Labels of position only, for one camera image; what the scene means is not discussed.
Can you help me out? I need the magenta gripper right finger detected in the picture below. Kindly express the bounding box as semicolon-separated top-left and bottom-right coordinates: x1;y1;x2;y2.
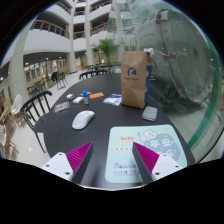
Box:
131;141;184;185

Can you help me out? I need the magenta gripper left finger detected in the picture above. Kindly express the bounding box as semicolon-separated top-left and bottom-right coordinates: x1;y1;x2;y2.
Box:
40;141;94;185

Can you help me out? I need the light green cartoon mouse pad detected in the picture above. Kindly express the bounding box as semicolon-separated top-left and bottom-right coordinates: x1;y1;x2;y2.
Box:
105;124;187;184

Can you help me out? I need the white computer mouse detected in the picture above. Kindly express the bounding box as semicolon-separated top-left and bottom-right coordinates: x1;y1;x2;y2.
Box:
72;110;95;130

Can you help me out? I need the clear plastic packet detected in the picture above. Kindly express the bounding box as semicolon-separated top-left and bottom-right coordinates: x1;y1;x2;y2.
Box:
54;102;70;113

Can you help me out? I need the white small box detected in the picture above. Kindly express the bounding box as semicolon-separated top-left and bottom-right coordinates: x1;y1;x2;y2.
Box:
72;97;83;104

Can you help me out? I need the small white charger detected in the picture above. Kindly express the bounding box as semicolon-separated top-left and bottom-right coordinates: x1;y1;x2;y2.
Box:
66;94;74;100

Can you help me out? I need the blue capped small bottle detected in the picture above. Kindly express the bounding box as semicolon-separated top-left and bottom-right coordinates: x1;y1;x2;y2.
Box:
82;90;89;104

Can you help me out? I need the black slatted chair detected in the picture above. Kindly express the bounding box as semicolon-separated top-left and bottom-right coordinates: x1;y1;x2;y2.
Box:
20;90;52;151

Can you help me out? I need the blue white tissue pack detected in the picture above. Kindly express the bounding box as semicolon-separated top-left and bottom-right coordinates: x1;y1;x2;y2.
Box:
104;94;121;106

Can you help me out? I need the black chair at far end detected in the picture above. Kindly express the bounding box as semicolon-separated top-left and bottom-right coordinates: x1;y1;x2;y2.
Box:
79;69;108;80

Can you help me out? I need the person in white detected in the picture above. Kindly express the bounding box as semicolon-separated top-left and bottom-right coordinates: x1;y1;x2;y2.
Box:
51;61;58;83

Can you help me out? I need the brown paper bag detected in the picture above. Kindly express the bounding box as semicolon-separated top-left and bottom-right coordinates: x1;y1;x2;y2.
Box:
121;37;151;109

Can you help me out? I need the green potted palm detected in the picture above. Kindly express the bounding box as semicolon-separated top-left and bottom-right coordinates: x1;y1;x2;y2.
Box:
93;38;119;64

